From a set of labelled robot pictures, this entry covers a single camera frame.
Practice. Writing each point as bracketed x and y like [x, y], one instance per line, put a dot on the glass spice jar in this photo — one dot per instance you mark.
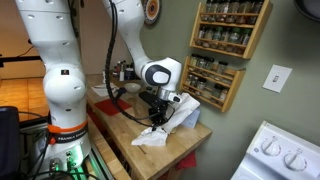
[194, 61]
[218, 90]
[201, 84]
[233, 8]
[217, 36]
[201, 35]
[209, 8]
[222, 67]
[246, 38]
[235, 37]
[257, 8]
[209, 64]

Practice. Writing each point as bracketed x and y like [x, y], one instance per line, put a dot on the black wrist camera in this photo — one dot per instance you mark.
[148, 99]

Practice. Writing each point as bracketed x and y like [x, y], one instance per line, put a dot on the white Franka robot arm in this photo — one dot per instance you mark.
[63, 83]

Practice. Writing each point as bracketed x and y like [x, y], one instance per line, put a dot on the white stove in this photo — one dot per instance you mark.
[266, 166]

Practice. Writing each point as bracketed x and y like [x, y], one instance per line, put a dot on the white stove knob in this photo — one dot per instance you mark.
[270, 147]
[295, 162]

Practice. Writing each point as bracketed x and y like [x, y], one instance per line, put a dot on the patterned decorative wall plate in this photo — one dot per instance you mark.
[152, 10]

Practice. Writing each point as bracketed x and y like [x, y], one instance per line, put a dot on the white ceramic bowl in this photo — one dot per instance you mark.
[132, 87]

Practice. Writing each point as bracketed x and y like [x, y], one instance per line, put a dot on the dark labelled jar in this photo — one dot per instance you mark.
[129, 74]

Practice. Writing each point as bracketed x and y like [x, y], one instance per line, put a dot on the black hanging pan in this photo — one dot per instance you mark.
[308, 8]

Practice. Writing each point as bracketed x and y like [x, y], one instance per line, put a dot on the blue tissue box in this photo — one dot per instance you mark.
[191, 120]

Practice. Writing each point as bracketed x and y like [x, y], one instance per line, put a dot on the small white bottle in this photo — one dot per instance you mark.
[121, 76]

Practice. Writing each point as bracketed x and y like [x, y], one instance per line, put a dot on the wooden spoon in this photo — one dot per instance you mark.
[132, 103]

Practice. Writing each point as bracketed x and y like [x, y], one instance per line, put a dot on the white light switch plate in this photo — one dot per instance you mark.
[276, 78]

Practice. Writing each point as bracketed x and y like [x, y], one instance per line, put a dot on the white plastic bottle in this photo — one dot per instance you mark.
[104, 77]

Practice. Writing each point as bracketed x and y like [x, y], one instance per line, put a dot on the red hanging cloth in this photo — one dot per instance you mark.
[186, 161]

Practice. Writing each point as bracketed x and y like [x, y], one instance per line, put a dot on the black equipment box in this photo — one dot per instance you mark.
[8, 140]

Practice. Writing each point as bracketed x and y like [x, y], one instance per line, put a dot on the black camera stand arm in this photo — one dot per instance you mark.
[20, 59]

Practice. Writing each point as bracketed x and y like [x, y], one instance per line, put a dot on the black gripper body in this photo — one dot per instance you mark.
[159, 108]

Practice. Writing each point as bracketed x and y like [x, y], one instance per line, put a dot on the small wooden stick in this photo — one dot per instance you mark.
[143, 150]

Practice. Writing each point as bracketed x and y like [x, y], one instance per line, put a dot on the red cutting mat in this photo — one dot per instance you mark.
[106, 107]

